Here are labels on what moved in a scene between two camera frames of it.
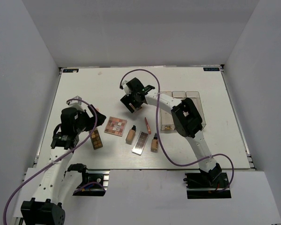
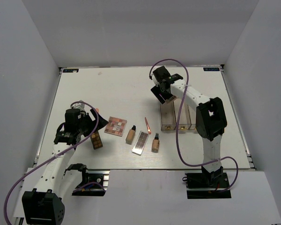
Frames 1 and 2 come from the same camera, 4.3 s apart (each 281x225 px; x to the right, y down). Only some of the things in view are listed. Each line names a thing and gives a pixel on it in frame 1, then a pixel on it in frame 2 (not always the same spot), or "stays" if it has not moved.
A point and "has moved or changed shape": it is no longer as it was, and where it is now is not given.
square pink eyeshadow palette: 115,126 stays
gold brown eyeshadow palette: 96,138 stays
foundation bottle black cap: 130,136 stays
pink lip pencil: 148,128 stays
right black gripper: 126,100 → 157,92
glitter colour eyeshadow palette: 133,108 has moved or changed shape
